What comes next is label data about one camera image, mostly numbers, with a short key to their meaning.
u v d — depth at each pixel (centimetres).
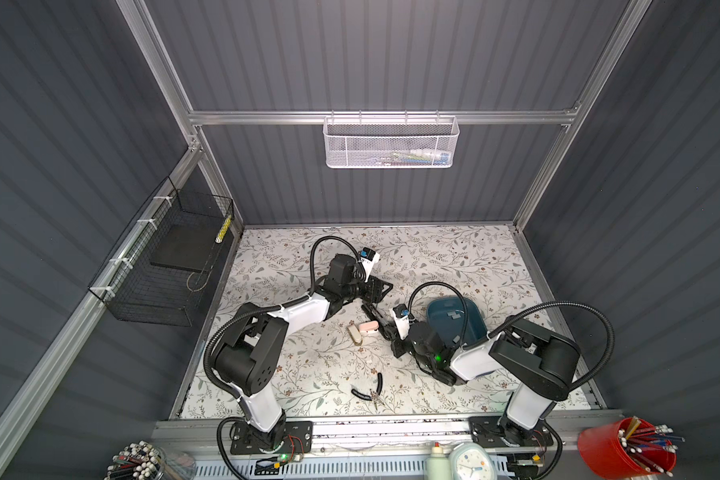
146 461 56
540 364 47
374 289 80
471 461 68
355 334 89
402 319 77
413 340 70
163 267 74
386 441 74
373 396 80
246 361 48
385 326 89
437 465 64
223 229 81
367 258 81
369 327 89
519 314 50
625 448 59
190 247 75
